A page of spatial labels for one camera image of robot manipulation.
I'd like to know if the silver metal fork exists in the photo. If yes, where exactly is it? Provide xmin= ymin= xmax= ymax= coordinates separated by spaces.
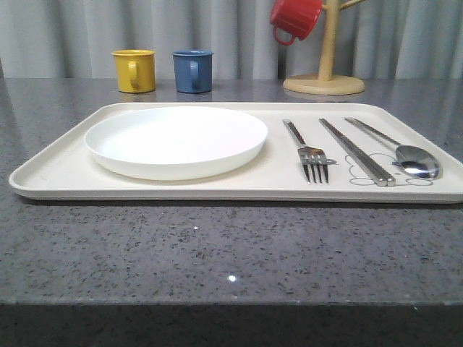
xmin=283 ymin=119 xmax=329 ymax=184

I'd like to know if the white round plate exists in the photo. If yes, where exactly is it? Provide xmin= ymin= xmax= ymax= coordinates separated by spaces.
xmin=85 ymin=106 xmax=268 ymax=181

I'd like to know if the silver metal spoon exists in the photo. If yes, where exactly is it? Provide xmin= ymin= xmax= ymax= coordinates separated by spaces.
xmin=344 ymin=117 xmax=441 ymax=179

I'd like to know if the wooden mug tree stand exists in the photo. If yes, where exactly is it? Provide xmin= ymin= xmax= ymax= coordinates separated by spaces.
xmin=283 ymin=0 xmax=365 ymax=95

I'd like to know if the grey pleated curtain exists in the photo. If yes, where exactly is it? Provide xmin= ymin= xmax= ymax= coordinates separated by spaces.
xmin=1 ymin=1 xmax=462 ymax=80

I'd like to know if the yellow enamel mug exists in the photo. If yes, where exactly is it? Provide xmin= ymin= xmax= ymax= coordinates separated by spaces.
xmin=111 ymin=49 xmax=156 ymax=93

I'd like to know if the red ribbed mug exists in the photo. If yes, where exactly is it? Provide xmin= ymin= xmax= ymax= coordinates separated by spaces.
xmin=270 ymin=0 xmax=323 ymax=46

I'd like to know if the cream rabbit serving tray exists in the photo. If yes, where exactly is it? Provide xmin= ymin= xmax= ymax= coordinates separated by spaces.
xmin=9 ymin=103 xmax=462 ymax=204

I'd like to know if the blue enamel mug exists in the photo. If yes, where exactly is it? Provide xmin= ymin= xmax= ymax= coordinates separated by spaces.
xmin=172 ymin=50 xmax=213 ymax=93

